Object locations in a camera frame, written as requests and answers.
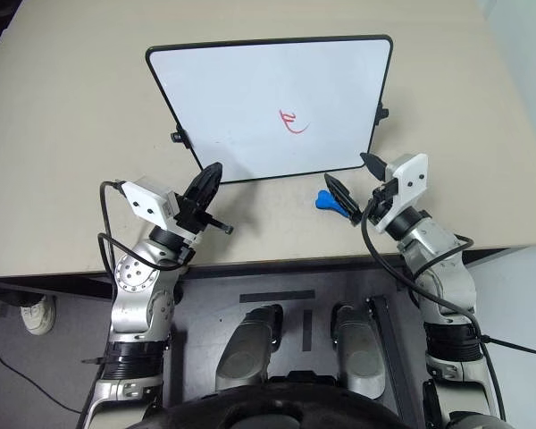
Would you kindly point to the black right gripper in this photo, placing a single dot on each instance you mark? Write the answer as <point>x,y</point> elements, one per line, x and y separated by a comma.
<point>383,199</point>

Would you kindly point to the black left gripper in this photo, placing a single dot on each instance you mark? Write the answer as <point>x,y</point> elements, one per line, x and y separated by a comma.
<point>188,221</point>

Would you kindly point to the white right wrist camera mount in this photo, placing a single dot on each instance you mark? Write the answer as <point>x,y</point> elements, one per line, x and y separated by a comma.
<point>408,179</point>

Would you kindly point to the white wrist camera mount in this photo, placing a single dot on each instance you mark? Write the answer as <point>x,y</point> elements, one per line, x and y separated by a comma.
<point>147,199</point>
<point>408,179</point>

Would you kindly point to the dark grey floor platform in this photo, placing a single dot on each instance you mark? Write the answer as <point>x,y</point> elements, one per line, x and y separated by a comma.
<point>205,313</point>

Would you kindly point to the white board with black frame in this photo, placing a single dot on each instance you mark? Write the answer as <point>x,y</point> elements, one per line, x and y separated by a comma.
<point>250,98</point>

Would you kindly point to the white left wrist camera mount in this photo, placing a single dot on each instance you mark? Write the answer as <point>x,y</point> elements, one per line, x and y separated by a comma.
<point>147,199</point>

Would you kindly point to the black rounded robot torso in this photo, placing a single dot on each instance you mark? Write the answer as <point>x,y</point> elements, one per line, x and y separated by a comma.
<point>272,411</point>

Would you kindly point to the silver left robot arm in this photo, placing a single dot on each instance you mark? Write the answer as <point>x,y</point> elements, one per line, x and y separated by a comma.
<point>134,290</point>

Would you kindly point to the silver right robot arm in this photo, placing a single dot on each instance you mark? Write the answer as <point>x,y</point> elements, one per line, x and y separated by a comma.
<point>446,277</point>

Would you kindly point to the white sneaker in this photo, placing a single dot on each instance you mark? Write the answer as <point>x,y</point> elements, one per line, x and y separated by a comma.
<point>38,315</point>

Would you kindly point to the silver robot leg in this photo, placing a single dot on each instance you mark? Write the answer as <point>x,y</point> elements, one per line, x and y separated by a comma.
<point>359,353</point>
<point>245,344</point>

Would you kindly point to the silver left robot leg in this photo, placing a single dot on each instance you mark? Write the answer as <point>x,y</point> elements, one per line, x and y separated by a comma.
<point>245,344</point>

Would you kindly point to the blue whiteboard eraser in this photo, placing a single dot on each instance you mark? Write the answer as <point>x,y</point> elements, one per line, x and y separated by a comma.
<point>325,200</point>

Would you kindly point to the silver right robot leg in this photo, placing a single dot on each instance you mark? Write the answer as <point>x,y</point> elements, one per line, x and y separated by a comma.
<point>359,353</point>

